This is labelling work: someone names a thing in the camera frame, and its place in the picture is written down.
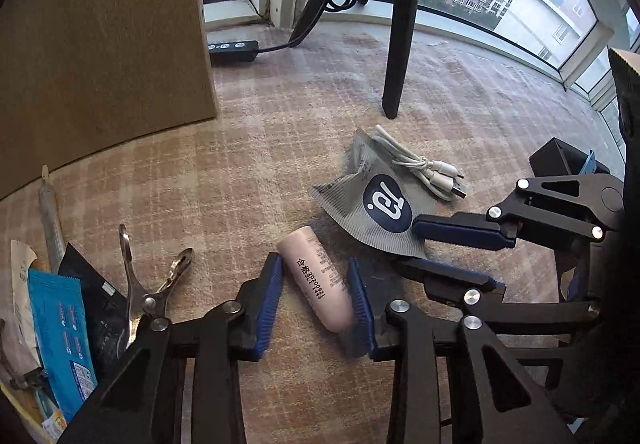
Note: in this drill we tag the blue sachet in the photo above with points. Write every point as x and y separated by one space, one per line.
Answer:
60 339

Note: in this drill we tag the cardboard box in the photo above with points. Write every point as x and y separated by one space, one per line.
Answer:
100 49

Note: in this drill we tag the white stick tube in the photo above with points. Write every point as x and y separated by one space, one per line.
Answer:
50 224

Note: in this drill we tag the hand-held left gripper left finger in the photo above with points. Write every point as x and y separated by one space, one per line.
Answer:
265 309

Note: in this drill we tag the silver metal clamp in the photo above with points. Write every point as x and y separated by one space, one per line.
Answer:
135 294

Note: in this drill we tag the grey packet black circle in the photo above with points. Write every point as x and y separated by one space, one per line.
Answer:
370 204

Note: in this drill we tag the white paper slip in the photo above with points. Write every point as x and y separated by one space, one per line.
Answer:
20 284

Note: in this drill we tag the pink tube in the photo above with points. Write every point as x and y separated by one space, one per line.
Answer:
315 274

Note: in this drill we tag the black container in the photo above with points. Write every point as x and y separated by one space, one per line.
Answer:
555 159

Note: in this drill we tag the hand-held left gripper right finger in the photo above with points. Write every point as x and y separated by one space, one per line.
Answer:
360 309

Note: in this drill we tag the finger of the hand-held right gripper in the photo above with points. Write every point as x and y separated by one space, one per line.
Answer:
460 231
450 279

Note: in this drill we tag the black tripod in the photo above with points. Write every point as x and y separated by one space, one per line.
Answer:
400 49

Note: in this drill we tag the black power strip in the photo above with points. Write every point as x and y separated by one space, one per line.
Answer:
232 52

